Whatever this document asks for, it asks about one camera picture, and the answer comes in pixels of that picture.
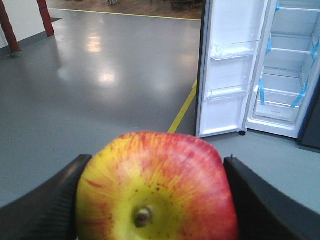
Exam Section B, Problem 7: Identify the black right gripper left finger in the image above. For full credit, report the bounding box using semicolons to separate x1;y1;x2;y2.
0;154;92;240

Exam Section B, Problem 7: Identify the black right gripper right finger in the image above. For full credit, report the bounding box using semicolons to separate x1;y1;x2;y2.
223;156;320;240

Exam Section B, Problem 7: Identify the red yellow apple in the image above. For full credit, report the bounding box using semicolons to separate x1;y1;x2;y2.
75;131;240;240

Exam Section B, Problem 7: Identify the clear door bin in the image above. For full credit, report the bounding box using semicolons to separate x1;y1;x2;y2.
204;84;251;101
209;40;261;61

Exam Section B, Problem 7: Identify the dark grey fridge neighbour door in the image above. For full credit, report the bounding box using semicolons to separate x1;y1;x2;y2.
297;79;320;150

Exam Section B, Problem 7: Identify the white fridge body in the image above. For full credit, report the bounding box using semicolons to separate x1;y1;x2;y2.
246;0;320;139

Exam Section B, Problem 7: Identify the middle clear door bin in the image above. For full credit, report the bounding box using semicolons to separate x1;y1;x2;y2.
204;84;251;101

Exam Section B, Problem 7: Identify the red steel post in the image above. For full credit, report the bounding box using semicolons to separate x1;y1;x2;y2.
0;0;21;56

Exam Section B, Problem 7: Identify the red steel column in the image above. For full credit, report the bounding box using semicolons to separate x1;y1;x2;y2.
37;0;55;37

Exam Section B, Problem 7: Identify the upper clear door bin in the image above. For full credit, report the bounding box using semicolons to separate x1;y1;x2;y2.
209;40;261;61

